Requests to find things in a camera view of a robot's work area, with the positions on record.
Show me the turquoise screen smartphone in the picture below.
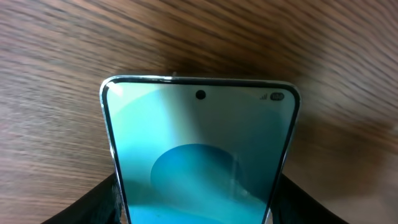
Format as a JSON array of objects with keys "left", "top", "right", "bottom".
[{"left": 99, "top": 75, "right": 301, "bottom": 224}]

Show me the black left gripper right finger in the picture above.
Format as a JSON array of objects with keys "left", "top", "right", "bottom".
[{"left": 272, "top": 175, "right": 348, "bottom": 224}]

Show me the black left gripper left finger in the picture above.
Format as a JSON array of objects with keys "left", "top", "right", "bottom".
[{"left": 42, "top": 173, "right": 123, "bottom": 224}]

